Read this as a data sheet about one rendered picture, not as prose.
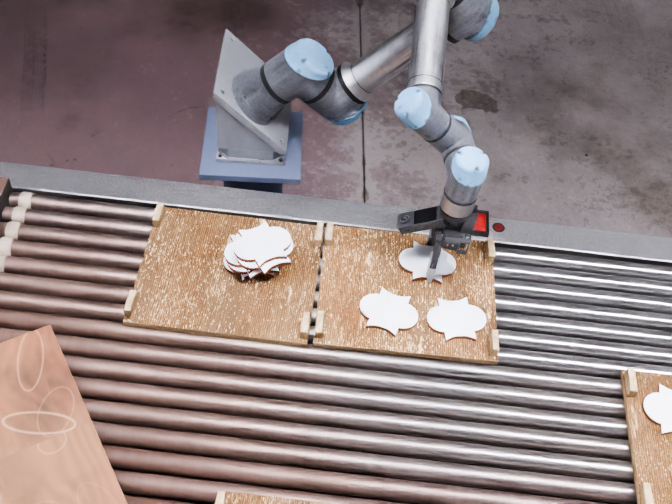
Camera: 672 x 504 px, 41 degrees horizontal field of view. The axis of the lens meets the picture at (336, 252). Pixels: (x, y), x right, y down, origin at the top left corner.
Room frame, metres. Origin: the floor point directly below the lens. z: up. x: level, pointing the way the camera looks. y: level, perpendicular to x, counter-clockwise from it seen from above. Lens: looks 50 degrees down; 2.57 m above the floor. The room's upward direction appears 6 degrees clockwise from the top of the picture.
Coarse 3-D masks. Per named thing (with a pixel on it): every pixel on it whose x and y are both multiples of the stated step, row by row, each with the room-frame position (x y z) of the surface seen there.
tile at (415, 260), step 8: (408, 248) 1.39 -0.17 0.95; (416, 248) 1.40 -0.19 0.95; (424, 248) 1.40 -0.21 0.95; (432, 248) 1.40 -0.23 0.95; (400, 256) 1.37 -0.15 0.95; (408, 256) 1.37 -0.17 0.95; (416, 256) 1.37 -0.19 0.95; (424, 256) 1.38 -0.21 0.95; (448, 256) 1.38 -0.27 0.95; (400, 264) 1.35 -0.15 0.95; (408, 264) 1.35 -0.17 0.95; (416, 264) 1.35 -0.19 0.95; (424, 264) 1.35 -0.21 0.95; (408, 272) 1.33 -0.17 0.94; (416, 272) 1.32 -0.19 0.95; (424, 272) 1.33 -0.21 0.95; (432, 280) 1.31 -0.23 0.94; (440, 280) 1.31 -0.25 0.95
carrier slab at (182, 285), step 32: (160, 224) 1.40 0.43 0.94; (192, 224) 1.41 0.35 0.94; (224, 224) 1.42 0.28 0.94; (256, 224) 1.43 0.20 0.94; (288, 224) 1.44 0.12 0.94; (160, 256) 1.30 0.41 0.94; (192, 256) 1.31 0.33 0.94; (160, 288) 1.21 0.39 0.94; (192, 288) 1.22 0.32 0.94; (224, 288) 1.23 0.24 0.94; (256, 288) 1.24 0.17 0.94; (288, 288) 1.25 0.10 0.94; (128, 320) 1.11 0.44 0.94; (160, 320) 1.12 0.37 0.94; (192, 320) 1.13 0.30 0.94; (224, 320) 1.14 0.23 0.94; (256, 320) 1.15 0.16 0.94; (288, 320) 1.16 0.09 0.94
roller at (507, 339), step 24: (0, 288) 1.19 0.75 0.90; (24, 288) 1.19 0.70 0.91; (48, 288) 1.19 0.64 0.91; (72, 288) 1.20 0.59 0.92; (96, 288) 1.20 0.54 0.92; (120, 288) 1.21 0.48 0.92; (312, 312) 1.20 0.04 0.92; (504, 336) 1.19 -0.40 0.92; (528, 336) 1.20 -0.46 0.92; (552, 336) 1.20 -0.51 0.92; (624, 360) 1.17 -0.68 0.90; (648, 360) 1.17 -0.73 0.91
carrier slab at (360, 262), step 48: (336, 240) 1.41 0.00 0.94; (384, 240) 1.42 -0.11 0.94; (336, 288) 1.26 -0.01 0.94; (384, 288) 1.28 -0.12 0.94; (432, 288) 1.29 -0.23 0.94; (480, 288) 1.31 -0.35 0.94; (336, 336) 1.13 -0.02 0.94; (384, 336) 1.14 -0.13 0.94; (432, 336) 1.16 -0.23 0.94; (480, 336) 1.17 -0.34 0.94
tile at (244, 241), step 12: (264, 228) 1.35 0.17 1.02; (276, 228) 1.36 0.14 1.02; (240, 240) 1.31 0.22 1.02; (252, 240) 1.31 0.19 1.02; (264, 240) 1.32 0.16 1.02; (276, 240) 1.32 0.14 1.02; (288, 240) 1.32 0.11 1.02; (240, 252) 1.27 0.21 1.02; (252, 252) 1.28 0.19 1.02; (264, 252) 1.28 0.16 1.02; (276, 252) 1.28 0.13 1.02
